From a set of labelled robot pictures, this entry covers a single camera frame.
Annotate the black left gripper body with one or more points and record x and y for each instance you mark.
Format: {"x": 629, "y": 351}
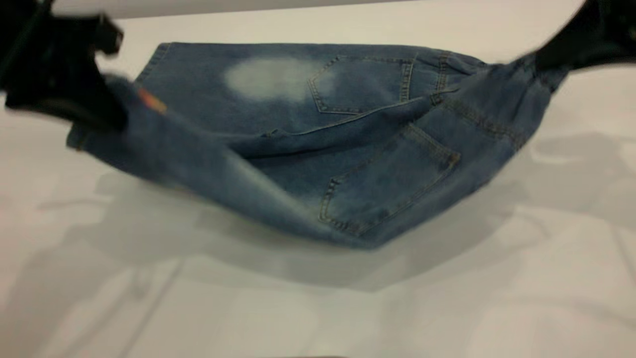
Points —
{"x": 44, "y": 44}

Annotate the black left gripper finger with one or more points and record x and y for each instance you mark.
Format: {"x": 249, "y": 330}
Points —
{"x": 84, "y": 107}

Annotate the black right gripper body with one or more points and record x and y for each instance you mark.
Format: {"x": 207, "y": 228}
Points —
{"x": 613, "y": 30}

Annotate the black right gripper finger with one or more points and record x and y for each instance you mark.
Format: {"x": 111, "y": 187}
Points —
{"x": 556, "y": 54}

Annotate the blue denim pants with basketball print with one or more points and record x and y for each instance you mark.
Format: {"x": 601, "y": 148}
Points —
{"x": 298, "y": 124}

